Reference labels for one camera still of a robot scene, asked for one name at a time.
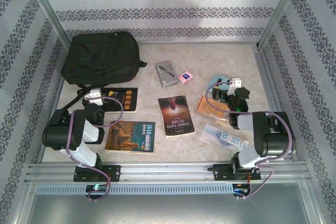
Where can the dark Three Days book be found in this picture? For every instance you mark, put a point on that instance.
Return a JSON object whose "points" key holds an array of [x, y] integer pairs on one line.
{"points": [[176, 116]]}

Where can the thin aluminium wall rail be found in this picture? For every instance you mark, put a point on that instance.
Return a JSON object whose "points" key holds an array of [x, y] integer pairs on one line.
{"points": [[183, 43]]}

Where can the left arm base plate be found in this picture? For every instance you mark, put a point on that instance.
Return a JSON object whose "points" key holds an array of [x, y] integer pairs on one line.
{"points": [[113, 172]]}

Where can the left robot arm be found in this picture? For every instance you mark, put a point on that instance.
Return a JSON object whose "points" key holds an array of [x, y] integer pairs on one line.
{"points": [[57, 134]]}

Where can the black fabric backpack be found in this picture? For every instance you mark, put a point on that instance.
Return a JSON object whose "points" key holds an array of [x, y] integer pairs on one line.
{"points": [[99, 58]]}

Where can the grey metal sheet panel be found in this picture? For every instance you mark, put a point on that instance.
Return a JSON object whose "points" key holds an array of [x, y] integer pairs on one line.
{"points": [[168, 211]]}

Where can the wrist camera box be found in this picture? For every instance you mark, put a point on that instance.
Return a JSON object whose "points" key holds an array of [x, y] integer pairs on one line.
{"points": [[236, 82], [93, 95]]}

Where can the black book yellow title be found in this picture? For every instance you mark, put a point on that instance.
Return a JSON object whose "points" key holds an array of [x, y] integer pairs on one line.
{"points": [[126, 100]]}

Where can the orange book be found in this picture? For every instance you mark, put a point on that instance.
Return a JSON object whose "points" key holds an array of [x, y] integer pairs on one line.
{"points": [[203, 106]]}

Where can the aluminium side frame rail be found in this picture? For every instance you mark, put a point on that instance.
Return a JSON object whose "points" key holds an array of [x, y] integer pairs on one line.
{"points": [[265, 77], [56, 95]]}

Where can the teal geography book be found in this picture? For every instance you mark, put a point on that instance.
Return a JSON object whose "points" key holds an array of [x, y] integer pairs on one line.
{"points": [[131, 137]]}

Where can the light blue booklet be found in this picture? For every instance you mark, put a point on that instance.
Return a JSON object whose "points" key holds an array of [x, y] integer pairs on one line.
{"points": [[223, 137]]}

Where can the aluminium corner frame post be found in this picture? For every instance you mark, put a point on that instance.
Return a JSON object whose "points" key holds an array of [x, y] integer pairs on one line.
{"points": [[47, 11], [281, 11]]}

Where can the grey pen box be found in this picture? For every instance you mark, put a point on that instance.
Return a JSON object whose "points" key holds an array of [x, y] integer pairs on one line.
{"points": [[166, 73]]}

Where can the light blue calculator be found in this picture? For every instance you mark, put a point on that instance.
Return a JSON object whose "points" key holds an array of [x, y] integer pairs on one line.
{"points": [[213, 82]]}

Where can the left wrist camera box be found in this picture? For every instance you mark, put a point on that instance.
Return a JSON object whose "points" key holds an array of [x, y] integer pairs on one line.
{"points": [[93, 95]]}

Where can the wide aluminium mounting rail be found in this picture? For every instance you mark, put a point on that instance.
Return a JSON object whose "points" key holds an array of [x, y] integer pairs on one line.
{"points": [[168, 171]]}

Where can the pink tissue pack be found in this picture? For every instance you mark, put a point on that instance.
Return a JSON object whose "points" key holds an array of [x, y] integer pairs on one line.
{"points": [[185, 77]]}

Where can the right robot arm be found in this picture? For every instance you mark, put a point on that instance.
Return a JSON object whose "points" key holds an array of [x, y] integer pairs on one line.
{"points": [[273, 140]]}

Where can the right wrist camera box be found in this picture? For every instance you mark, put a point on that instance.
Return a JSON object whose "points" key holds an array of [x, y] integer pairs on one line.
{"points": [[236, 82]]}

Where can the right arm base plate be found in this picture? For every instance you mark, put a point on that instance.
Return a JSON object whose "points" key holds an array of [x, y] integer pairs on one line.
{"points": [[223, 172]]}

